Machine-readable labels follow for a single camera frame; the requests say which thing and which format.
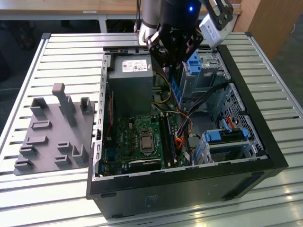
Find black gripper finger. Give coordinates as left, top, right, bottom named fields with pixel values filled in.
left=178, top=31, right=205, bottom=63
left=145, top=26, right=181, bottom=70

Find empty black RAM slot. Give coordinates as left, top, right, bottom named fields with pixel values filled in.
left=159, top=113, right=171, bottom=166

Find blue disk carrier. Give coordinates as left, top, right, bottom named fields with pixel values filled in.
left=205, top=129, right=248, bottom=144
left=185, top=51, right=203, bottom=75

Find white power supply label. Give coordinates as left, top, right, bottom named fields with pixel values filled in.
left=121, top=59, right=152, bottom=73

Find grey metal drive cage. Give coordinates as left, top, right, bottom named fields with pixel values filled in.
left=180, top=51, right=232, bottom=101

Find grey power supply unit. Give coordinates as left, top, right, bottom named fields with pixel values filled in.
left=107, top=55, right=155, bottom=114

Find wooden cabinet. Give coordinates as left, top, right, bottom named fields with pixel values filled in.
left=233, top=0, right=303, bottom=62

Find green motherboard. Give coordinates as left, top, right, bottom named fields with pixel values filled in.
left=101, top=111, right=190, bottom=177

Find CPU socket with silver CPU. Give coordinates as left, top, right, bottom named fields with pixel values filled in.
left=138, top=129, right=156, bottom=157

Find grey metal disk bay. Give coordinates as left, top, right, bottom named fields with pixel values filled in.
left=193, top=129, right=267, bottom=165

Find black graphics card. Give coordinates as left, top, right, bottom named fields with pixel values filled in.
left=128, top=157, right=162, bottom=173

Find grey parts rack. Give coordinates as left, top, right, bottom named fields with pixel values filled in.
left=13, top=82, right=96, bottom=176

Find black open PC case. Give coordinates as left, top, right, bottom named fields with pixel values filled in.
left=85, top=44, right=289, bottom=219

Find white wrist camera with mount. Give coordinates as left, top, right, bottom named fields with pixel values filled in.
left=198, top=0, right=234, bottom=48

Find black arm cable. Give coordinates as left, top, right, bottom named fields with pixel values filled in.
left=134, top=0, right=143, bottom=33

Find yellow wires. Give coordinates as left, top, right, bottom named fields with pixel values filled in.
left=152, top=72, right=173, bottom=105

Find black cable bundle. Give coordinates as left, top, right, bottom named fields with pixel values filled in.
left=176, top=82, right=232, bottom=140

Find blue data cable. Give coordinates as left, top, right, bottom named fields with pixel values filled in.
left=222, top=119, right=234, bottom=131

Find orange wires at disk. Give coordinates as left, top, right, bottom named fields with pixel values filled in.
left=226, top=116, right=240, bottom=130

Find thin red wire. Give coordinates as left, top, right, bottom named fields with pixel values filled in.
left=106, top=92, right=114, bottom=140

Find orange wires on motherboard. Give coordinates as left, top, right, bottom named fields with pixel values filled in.
left=174, top=138, right=188, bottom=150

